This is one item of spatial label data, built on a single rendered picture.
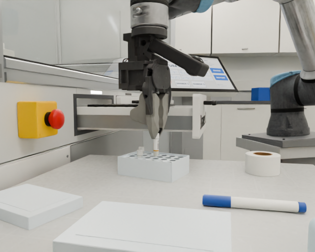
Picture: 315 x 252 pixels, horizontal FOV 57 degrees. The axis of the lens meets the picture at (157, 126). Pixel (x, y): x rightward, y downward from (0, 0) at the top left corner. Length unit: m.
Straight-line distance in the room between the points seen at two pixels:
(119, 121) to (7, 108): 0.29
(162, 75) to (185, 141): 1.21
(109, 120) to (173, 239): 0.58
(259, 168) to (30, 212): 0.43
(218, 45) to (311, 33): 3.25
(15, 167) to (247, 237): 0.44
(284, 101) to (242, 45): 3.16
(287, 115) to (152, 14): 0.72
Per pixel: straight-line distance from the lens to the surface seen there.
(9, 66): 0.61
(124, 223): 0.25
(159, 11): 0.58
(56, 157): 0.74
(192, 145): 1.80
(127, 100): 1.16
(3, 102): 0.59
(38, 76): 0.68
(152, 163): 0.56
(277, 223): 0.41
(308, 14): 1.01
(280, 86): 1.15
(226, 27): 4.28
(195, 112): 0.71
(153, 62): 0.55
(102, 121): 0.79
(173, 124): 0.73
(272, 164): 0.63
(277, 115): 1.16
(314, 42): 1.03
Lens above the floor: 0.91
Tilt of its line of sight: 5 degrees down
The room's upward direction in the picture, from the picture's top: straight up
